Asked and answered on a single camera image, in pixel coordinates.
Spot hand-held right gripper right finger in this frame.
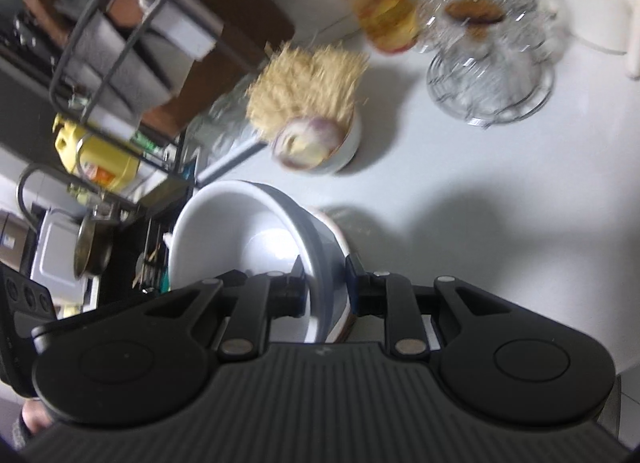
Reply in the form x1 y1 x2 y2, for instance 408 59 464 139
345 253 512 359

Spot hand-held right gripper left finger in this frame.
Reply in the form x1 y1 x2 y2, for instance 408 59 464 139
145 255 307 361

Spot white bowl with grey outside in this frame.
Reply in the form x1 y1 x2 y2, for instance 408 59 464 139
167 180 352 345

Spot person's left hand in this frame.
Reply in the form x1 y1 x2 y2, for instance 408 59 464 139
21 397 55 435

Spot brass metal pot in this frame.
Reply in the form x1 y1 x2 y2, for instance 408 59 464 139
73 215 115 280

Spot chrome faucet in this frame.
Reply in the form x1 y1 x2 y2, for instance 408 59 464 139
16 163 128 236

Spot small white bowl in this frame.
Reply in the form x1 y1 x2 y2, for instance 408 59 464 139
272 110 364 176

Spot purple onion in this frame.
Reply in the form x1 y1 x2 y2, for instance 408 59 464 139
272 117 347 170

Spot yellow plastic container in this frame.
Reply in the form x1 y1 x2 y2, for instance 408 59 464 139
53 114 142 192

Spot clear drinking glass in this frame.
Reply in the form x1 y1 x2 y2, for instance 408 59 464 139
189 88 262 160

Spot grey metal rack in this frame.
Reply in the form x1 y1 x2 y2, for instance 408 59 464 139
49 0 262 196

